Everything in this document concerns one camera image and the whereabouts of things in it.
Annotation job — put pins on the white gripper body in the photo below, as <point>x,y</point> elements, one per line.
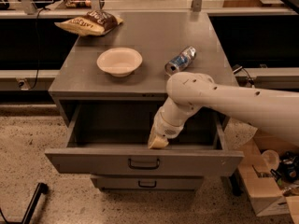
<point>164,126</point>

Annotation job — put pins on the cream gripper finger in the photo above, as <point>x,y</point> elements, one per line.
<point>157,141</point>

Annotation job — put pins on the grey top drawer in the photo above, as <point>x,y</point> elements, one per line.
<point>111,138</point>

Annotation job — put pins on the grey drawer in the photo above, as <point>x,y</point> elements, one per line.
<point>110,182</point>
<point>111,138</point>

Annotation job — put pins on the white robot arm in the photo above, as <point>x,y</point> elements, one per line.
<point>275,112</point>

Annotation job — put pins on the grey bottom drawer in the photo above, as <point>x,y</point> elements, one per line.
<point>110,182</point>

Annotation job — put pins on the grey metal drawer cabinet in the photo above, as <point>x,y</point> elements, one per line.
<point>158,37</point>

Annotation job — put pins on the crushed blue soda can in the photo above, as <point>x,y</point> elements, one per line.
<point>181,61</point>

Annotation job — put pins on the white paper bowl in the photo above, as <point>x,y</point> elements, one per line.
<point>119,62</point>

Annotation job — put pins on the black table leg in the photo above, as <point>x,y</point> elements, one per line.
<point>236,190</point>

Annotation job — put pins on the clear plastic cup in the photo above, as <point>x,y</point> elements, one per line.
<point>271,159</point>

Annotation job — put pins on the cardboard box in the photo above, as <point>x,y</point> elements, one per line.
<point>265,196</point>

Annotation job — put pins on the brown snack bag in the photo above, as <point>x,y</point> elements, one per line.
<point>102,20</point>

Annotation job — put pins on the black stand leg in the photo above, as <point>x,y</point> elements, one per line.
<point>41,189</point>

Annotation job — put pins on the yellow chips bag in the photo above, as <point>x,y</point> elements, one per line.
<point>81,26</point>

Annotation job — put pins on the dark bottle in box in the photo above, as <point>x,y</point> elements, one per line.
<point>288,169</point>

